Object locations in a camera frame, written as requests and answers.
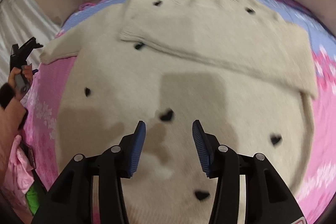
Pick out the beige sweater with black hearts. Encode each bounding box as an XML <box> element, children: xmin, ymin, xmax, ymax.
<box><xmin>41</xmin><ymin>0</ymin><xmax>318</xmax><ymax>223</ymax></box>

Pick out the person's left hand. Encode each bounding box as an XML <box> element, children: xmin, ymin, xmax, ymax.
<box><xmin>7</xmin><ymin>64</ymin><xmax>33</xmax><ymax>101</ymax></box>

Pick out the green object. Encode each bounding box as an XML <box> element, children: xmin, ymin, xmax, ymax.
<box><xmin>26</xmin><ymin>181</ymin><xmax>47</xmax><ymax>215</ymax></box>

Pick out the white satin curtain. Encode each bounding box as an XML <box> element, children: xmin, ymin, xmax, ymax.
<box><xmin>1</xmin><ymin>0</ymin><xmax>60</xmax><ymax>83</ymax></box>

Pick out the pink floral bed sheet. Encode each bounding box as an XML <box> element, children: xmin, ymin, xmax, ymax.
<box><xmin>25</xmin><ymin>0</ymin><xmax>335</xmax><ymax>223</ymax></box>

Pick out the pink cloth pile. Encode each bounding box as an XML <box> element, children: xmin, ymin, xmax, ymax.
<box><xmin>3</xmin><ymin>135</ymin><xmax>34</xmax><ymax>198</ymax></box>

